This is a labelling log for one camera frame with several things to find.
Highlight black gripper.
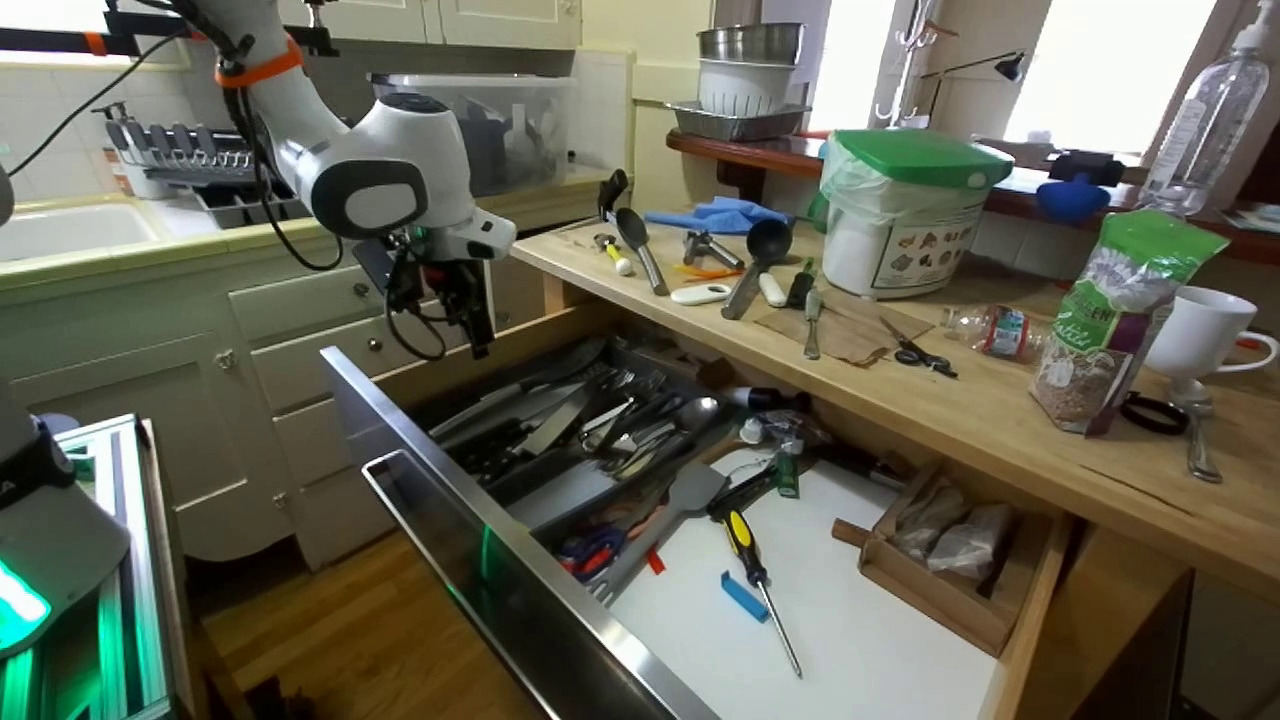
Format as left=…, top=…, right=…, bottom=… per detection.
left=389, top=237, right=507, bottom=361

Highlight black slotted spatula steel handle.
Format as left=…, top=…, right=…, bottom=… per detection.
left=580, top=455, right=736, bottom=608

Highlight wooden drawer steel front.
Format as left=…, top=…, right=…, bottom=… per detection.
left=315, top=292, right=1081, bottom=720

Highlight grey cutlery tray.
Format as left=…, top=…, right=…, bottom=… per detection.
left=404, top=331, right=817, bottom=570

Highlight white kitchen cabinet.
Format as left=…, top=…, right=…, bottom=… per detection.
left=0, top=170, right=616, bottom=577

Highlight white bottle opener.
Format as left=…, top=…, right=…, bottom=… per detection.
left=667, top=279, right=739, bottom=313

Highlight metal tongs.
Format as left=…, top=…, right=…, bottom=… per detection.
left=682, top=222, right=753, bottom=279

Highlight orange yellow peeler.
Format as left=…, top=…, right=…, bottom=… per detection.
left=676, top=260, right=744, bottom=288

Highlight blue cloth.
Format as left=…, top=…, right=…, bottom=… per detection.
left=649, top=193, right=793, bottom=244

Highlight steel tray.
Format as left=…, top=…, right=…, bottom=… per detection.
left=660, top=100, right=817, bottom=148

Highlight small silver metal utensil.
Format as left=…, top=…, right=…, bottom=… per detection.
left=797, top=282, right=833, bottom=364

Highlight small green tube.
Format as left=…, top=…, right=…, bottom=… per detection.
left=768, top=435, right=807, bottom=504

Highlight dark wooden shelf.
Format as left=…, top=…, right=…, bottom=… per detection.
left=660, top=124, right=1280, bottom=263

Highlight grey dish rack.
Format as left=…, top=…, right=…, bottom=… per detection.
left=88, top=100, right=324, bottom=233

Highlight white bowl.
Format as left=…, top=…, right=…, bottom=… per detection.
left=692, top=55, right=807, bottom=124

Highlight blue plastic clip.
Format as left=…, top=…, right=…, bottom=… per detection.
left=715, top=569, right=775, bottom=627

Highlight steel bowl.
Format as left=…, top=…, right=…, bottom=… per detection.
left=692, top=21, right=807, bottom=67

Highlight small black scissors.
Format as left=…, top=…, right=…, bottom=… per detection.
left=878, top=313, right=965, bottom=385

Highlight green-lidded plastic container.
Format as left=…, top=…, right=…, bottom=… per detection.
left=807, top=124, right=1020, bottom=303

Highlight crumpled grey packet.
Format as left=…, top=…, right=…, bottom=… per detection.
left=893, top=474, right=975, bottom=565
left=925, top=499, right=1030, bottom=593

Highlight small clear jar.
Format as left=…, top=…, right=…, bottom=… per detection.
left=940, top=300, right=1042, bottom=367

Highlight small wooden box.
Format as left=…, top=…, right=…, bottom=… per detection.
left=827, top=460, right=1061, bottom=664

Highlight blue rounded object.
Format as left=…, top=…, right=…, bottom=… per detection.
left=1033, top=170, right=1121, bottom=228

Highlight snack bag green top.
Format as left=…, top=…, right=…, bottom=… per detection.
left=1023, top=208, right=1237, bottom=443

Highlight black rounded object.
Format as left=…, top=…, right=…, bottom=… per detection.
left=1044, top=148, right=1132, bottom=188

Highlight white mug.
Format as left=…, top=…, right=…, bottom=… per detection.
left=1142, top=282, right=1280, bottom=385

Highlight wooden kitchen island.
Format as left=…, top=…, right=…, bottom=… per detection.
left=476, top=214, right=1280, bottom=720

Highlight clear plastic bottle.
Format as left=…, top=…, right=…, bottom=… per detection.
left=1138, top=0, right=1280, bottom=222

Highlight steel scoop yellow handle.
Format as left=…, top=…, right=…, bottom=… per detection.
left=588, top=228, right=641, bottom=279

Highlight black spoon steel handle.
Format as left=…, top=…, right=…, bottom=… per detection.
left=611, top=204, right=676, bottom=300

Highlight red blue handled scissors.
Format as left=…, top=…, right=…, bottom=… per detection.
left=553, top=517, right=632, bottom=585

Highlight black ladle steel handle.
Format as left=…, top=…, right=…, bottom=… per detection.
left=715, top=214, right=801, bottom=325

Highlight orange strap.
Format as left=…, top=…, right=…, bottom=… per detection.
left=214, top=37, right=308, bottom=95

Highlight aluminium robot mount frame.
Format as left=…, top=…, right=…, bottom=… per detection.
left=48, top=408, right=186, bottom=720

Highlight black ring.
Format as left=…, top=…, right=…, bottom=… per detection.
left=1115, top=387, right=1197, bottom=440

